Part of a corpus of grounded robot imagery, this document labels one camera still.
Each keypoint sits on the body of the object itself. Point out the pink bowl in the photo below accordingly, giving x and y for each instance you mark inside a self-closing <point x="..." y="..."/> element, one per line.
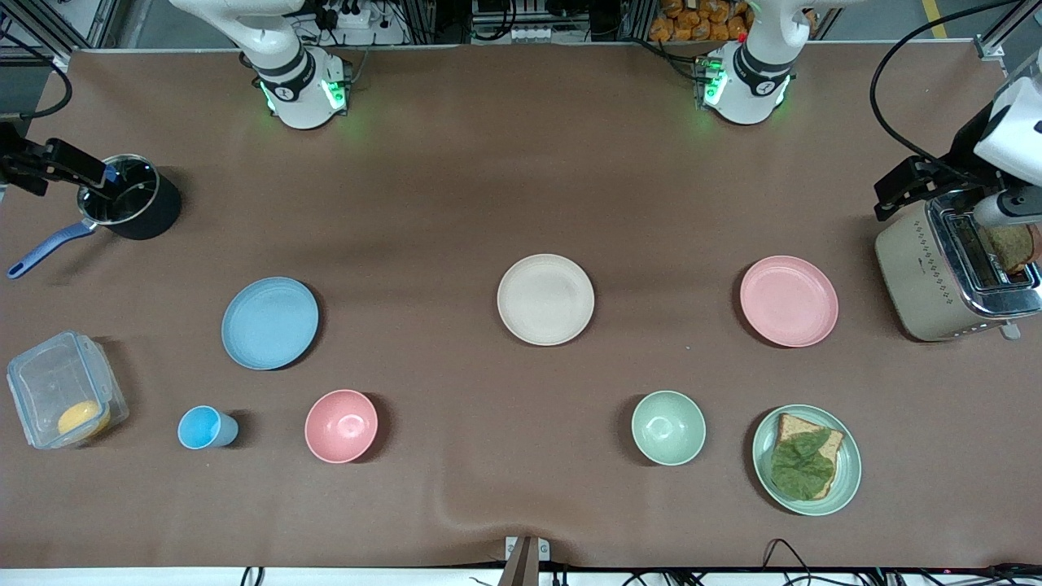
<point x="341" y="426"/>

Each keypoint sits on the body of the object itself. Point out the round orange food piece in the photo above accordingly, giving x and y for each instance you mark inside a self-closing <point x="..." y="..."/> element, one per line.
<point x="83" y="419"/>

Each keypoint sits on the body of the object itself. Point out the brown bread slice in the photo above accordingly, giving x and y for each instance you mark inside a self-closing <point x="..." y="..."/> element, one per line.
<point x="794" y="427"/>

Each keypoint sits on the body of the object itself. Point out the blue cup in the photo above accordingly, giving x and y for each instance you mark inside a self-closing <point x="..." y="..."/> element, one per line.
<point x="203" y="428"/>

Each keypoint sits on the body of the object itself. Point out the white power strip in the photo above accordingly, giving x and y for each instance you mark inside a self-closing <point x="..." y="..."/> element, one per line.
<point x="531" y="34"/>
<point x="346" y="16"/>

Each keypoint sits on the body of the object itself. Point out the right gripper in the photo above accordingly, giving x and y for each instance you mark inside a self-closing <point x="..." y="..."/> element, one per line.
<point x="18" y="165"/>

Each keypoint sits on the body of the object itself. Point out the metal table edge bracket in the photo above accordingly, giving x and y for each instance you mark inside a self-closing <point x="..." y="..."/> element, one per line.
<point x="527" y="553"/>

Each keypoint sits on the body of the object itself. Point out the glass pot lid blue knob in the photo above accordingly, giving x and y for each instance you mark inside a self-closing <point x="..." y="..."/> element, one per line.
<point x="134" y="199"/>

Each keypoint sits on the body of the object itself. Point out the aluminium frame post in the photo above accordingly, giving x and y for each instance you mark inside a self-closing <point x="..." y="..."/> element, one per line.
<point x="1005" y="28"/>

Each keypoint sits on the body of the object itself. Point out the green lettuce leaf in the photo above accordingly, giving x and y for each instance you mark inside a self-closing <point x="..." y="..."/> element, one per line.
<point x="802" y="468"/>

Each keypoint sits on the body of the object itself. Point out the orange snack bag pile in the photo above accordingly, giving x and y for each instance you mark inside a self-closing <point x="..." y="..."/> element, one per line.
<point x="696" y="24"/>

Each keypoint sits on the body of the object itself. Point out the dark toast slice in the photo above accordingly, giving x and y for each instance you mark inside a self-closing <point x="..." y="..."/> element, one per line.
<point x="1013" y="248"/>

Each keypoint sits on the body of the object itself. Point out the beige chrome toaster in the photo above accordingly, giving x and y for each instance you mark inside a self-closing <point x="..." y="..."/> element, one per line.
<point x="916" y="277"/>

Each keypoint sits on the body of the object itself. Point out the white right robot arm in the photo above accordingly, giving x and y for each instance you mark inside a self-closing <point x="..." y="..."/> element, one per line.
<point x="301" y="89"/>

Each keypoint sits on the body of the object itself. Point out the blue plate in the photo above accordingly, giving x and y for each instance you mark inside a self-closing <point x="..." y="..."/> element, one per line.
<point x="270" y="323"/>

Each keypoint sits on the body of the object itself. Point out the green bowl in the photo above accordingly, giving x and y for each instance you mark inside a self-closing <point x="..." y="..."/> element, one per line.
<point x="668" y="428"/>

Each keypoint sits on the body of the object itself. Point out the pink plate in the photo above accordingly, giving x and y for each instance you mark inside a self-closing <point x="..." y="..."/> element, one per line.
<point x="788" y="301"/>

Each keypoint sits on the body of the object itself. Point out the beige plate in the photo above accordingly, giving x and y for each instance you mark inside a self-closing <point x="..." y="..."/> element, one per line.
<point x="545" y="299"/>

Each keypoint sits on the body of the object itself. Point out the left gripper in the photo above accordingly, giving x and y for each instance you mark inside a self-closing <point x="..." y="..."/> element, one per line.
<point x="959" y="159"/>

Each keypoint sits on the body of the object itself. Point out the clear plastic container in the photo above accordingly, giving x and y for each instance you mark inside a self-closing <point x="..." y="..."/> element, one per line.
<point x="49" y="378"/>

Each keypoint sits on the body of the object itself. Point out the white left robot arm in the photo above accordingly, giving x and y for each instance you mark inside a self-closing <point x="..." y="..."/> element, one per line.
<point x="745" y="89"/>

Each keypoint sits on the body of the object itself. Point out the brown table cover mat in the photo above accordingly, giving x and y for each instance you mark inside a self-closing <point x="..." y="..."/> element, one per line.
<point x="488" y="163"/>

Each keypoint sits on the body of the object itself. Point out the green plate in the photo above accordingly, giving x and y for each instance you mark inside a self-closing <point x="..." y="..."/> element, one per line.
<point x="851" y="472"/>

